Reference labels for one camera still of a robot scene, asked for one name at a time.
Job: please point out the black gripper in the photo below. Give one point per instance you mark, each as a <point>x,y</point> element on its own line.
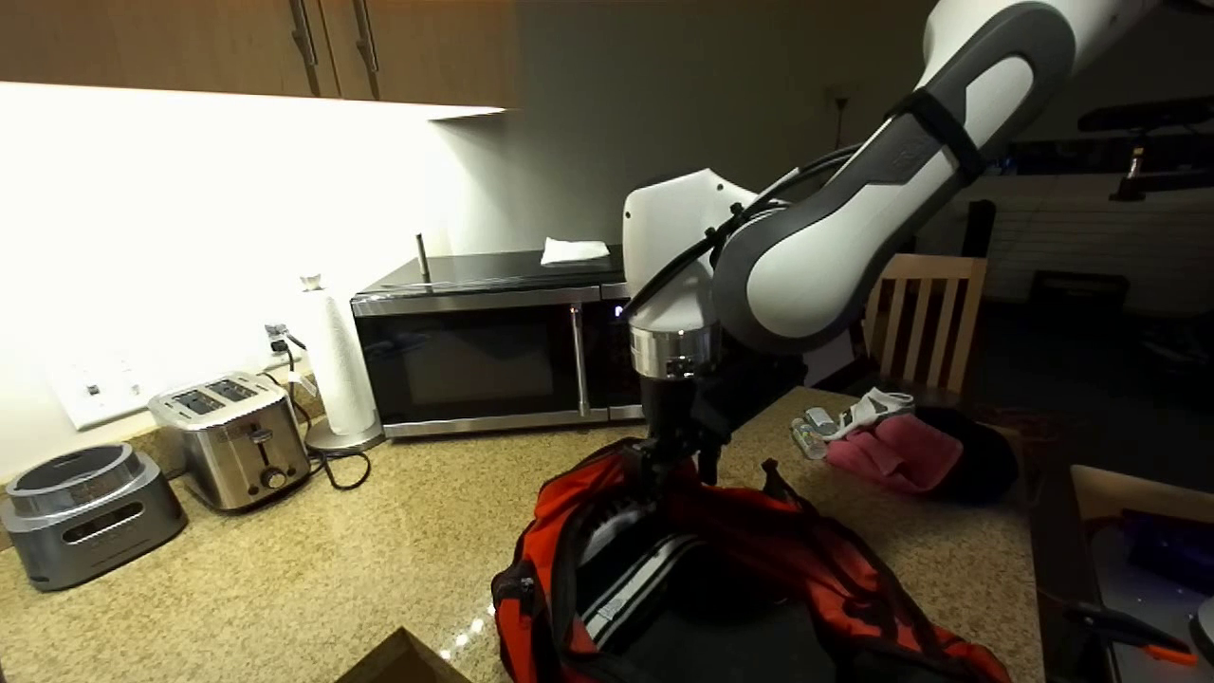
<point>675,423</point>

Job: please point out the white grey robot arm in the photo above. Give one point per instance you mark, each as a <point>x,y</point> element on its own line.
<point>809,269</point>

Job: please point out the red black bag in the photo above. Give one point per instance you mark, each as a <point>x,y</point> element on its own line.
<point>821,556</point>

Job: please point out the white paper sheet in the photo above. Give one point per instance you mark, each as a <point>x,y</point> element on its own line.
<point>573,254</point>

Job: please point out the black steel microwave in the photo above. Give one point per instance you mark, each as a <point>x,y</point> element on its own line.
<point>479,362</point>

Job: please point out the pink cloth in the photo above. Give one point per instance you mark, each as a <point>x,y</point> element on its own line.
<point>894,459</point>

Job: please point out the wooden chair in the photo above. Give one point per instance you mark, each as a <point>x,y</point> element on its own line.
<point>925,323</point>

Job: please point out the dark upright metal rod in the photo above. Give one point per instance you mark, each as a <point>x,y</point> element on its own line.
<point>421,260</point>

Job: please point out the black cap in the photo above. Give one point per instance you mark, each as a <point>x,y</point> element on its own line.
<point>989,462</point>

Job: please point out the white paper towel roll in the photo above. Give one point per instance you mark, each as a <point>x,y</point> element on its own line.
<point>339,367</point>

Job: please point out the dark wooden block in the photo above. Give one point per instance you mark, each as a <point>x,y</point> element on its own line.
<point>405,660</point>

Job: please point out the silver toaster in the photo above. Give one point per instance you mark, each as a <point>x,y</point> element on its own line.
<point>233,441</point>

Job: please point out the wooden crate with tools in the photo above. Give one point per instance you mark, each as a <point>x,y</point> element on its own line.
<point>1141,570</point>

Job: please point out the black round lid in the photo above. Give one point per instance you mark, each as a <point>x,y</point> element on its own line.
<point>90,514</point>

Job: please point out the wall power outlet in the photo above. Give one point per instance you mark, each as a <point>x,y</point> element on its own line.
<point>278,342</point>

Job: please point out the wooden wall cabinet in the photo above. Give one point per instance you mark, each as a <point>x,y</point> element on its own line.
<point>251,42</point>

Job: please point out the white wall plate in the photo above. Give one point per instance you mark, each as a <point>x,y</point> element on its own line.
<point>98,397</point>

